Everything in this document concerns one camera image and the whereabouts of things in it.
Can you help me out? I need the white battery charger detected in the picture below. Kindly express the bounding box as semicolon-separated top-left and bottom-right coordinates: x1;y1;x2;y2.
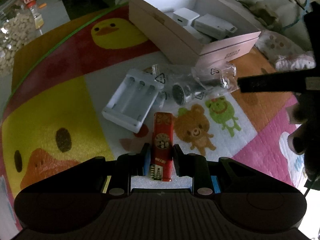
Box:
102;69;164;133

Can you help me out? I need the black object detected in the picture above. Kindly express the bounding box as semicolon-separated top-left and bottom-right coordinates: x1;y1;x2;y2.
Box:
144;61;239;107

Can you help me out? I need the floral ruffled cushion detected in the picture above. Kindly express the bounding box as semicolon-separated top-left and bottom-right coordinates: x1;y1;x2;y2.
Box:
255;30;316;72

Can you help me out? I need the colourful cartoon animal mat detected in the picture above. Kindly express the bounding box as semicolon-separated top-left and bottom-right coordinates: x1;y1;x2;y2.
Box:
1;7;304;239

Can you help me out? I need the white power adapter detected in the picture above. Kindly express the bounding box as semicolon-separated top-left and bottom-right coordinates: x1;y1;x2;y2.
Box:
193;14;238;40

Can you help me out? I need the pink cardboard box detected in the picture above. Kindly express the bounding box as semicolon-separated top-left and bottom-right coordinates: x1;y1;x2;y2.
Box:
129;0;260;66

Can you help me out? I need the white cube charger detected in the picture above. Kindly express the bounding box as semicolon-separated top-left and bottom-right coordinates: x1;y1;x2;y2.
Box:
172;8;200;27

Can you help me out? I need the small red-capped bottle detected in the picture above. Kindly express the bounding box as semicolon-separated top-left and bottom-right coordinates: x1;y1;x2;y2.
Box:
27;0;44;29

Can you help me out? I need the white low table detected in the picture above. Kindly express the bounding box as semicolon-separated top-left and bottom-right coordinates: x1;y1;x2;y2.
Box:
1;0;70;113

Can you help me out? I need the glass jar with snacks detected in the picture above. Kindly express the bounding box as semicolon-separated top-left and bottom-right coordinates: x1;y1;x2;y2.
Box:
0;0;36;77

